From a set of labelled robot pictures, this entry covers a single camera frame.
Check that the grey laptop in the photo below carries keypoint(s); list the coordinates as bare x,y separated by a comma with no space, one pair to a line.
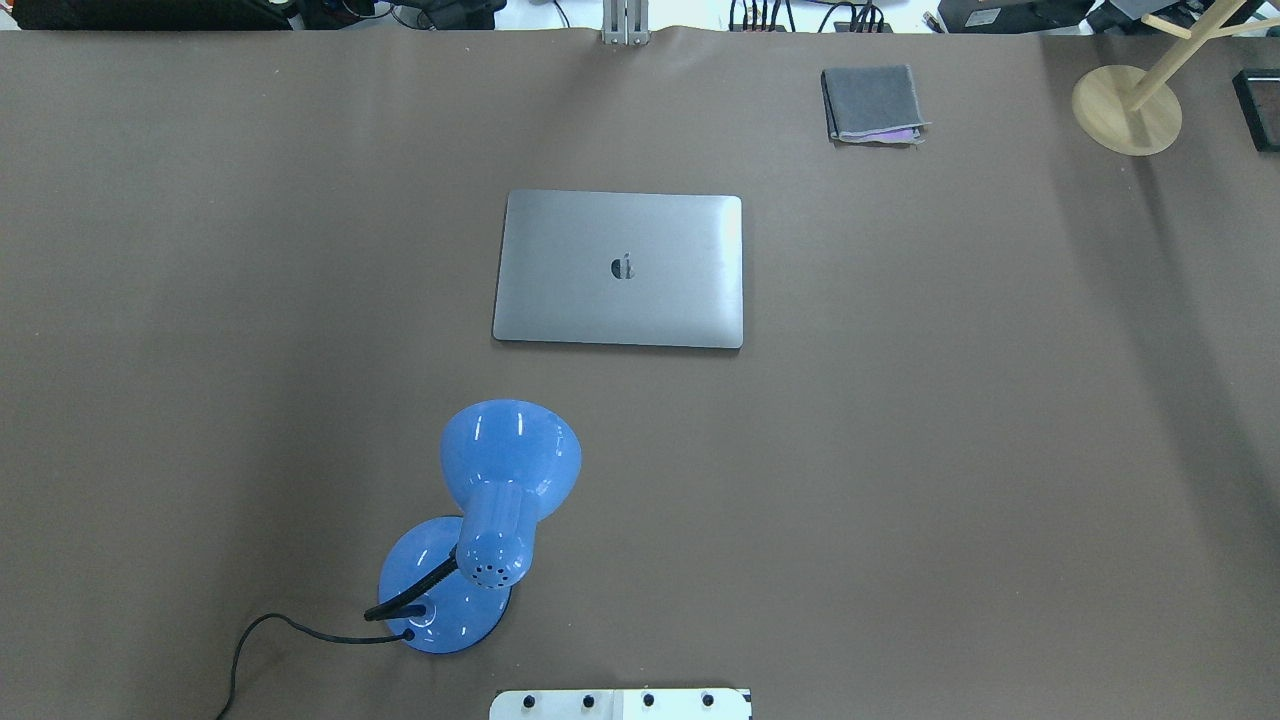
612,268

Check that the blue desk lamp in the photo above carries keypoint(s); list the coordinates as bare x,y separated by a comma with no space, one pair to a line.
446,583

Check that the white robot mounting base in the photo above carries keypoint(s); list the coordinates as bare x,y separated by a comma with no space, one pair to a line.
624,703

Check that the folded grey cloth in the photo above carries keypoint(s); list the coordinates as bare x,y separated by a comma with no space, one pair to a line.
872,105

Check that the wooden stand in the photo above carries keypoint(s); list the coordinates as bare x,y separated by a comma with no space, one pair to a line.
1132,111

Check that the black box at edge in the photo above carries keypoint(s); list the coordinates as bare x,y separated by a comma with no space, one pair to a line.
1257,91

